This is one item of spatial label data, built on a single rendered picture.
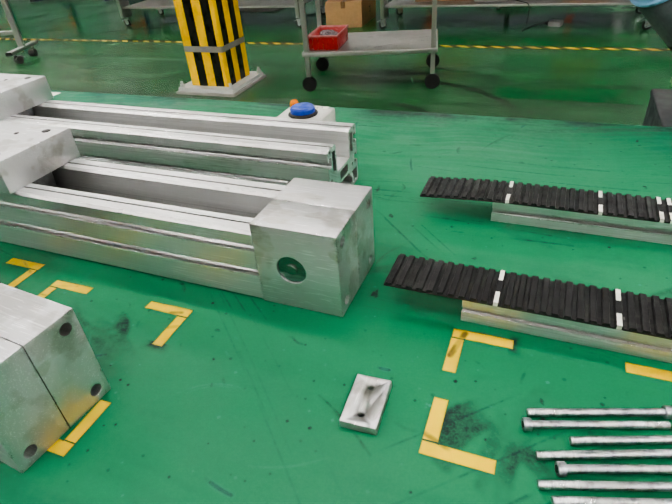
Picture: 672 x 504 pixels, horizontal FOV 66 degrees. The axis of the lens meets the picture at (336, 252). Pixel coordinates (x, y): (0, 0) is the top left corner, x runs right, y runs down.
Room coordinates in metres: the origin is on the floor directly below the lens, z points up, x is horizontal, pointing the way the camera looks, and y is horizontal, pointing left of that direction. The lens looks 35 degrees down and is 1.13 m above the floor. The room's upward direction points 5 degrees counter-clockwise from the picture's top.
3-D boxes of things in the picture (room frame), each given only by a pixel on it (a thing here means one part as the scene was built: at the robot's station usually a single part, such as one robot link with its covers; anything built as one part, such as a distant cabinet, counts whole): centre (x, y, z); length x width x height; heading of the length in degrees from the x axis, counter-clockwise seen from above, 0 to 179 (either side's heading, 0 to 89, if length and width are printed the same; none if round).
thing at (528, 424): (0.24, -0.18, 0.78); 0.11 x 0.01 x 0.01; 84
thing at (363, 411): (0.28, -0.01, 0.78); 0.05 x 0.03 x 0.01; 158
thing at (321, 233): (0.46, 0.01, 0.83); 0.12 x 0.09 x 0.10; 155
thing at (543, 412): (0.25, -0.19, 0.78); 0.11 x 0.01 x 0.01; 83
